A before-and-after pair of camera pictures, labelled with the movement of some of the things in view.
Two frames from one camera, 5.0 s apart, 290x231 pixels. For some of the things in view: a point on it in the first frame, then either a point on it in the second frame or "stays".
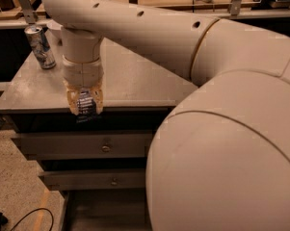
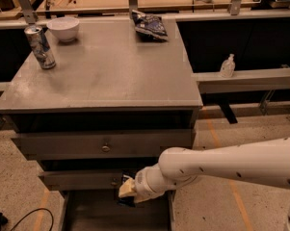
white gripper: x=82 y=71 → x=143 y=184
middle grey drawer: x=94 y=179 stays
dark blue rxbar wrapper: x=86 y=107 → x=129 y=201
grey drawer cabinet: x=100 y=160 stays
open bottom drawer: x=106 y=210 stays
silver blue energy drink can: x=44 y=54 stays
